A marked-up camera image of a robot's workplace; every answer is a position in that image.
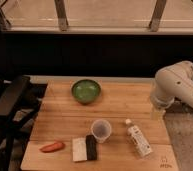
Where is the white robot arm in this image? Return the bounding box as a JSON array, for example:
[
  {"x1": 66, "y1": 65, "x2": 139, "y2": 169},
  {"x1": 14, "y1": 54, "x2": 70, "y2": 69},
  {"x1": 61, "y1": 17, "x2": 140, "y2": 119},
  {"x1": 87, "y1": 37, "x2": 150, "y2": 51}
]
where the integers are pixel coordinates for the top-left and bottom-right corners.
[{"x1": 150, "y1": 61, "x2": 193, "y2": 110}]

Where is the green ceramic bowl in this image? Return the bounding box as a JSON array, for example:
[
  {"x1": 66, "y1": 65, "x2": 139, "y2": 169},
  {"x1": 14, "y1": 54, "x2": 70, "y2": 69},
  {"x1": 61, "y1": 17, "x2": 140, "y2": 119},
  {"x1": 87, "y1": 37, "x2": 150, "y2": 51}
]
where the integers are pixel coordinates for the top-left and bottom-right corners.
[{"x1": 71, "y1": 79, "x2": 101, "y2": 104}]

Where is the white plastic bottle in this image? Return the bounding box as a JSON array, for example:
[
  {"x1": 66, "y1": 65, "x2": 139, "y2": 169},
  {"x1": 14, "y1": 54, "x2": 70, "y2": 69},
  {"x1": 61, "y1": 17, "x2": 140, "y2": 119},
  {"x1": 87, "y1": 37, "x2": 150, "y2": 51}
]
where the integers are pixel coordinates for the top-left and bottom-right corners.
[{"x1": 125, "y1": 119, "x2": 153, "y2": 157}]

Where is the clear plastic cup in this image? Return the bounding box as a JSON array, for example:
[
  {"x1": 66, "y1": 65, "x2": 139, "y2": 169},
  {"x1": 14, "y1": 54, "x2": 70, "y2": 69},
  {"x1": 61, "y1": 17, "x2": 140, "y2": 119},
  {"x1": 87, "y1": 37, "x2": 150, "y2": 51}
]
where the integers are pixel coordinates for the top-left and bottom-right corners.
[{"x1": 91, "y1": 119, "x2": 112, "y2": 143}]

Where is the black sponge block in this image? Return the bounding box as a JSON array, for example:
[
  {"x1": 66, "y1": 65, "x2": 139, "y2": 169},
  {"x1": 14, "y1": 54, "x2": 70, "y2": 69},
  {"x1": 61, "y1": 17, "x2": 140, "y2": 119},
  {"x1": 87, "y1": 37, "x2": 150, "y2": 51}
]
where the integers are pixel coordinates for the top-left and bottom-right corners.
[{"x1": 86, "y1": 135, "x2": 97, "y2": 160}]

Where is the wooden cutting board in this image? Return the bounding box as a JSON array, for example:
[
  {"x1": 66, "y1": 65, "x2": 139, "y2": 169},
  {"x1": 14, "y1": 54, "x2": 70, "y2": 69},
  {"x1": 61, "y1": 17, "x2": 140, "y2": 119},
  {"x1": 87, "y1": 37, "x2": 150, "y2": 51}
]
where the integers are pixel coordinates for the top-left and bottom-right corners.
[{"x1": 21, "y1": 81, "x2": 178, "y2": 171}]

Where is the white sponge block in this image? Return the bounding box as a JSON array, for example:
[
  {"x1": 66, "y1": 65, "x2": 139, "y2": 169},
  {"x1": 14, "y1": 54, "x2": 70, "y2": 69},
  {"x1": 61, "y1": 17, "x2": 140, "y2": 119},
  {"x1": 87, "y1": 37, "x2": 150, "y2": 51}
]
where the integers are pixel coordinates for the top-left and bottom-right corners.
[{"x1": 72, "y1": 138, "x2": 87, "y2": 162}]

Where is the black chair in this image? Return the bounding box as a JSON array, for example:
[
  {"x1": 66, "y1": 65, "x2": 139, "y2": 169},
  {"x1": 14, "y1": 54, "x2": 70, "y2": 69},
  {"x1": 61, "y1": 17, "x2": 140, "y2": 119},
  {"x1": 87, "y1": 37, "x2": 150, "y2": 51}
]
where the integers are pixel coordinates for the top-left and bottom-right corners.
[{"x1": 0, "y1": 76, "x2": 47, "y2": 171}]

